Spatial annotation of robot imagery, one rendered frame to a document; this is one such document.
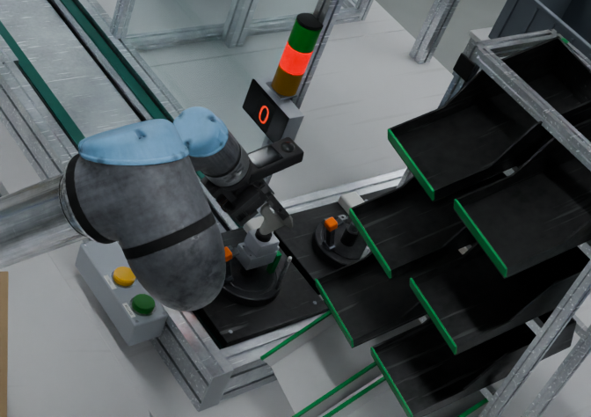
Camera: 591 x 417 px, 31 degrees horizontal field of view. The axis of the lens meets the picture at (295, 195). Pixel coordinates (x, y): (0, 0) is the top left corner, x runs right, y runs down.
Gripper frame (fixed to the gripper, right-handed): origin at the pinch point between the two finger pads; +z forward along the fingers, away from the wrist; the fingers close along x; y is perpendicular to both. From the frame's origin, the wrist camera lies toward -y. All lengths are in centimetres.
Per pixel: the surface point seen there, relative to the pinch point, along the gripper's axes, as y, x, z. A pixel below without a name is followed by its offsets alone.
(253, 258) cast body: 9.6, 1.9, 5.9
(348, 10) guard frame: -51, -83, 87
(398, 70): -49, -58, 89
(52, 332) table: 46.0, -8.6, -1.8
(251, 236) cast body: 7.4, -1.0, 4.1
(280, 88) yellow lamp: -14.1, -17.9, -1.7
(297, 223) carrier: -0.6, -9.2, 27.3
